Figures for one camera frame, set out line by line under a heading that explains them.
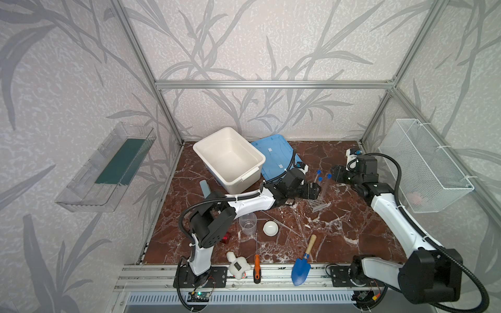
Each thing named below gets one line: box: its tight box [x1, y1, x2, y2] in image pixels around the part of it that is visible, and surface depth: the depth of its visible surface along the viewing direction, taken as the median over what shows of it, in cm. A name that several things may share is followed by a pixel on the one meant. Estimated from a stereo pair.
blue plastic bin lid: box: [251, 134, 303, 183], surface depth 118 cm
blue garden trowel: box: [290, 234, 317, 287], surface depth 77 cm
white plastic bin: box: [192, 126, 267, 195], surface depth 101 cm
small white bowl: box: [262, 220, 279, 237], surface depth 86 cm
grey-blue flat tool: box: [199, 179, 212, 199], surface depth 96 cm
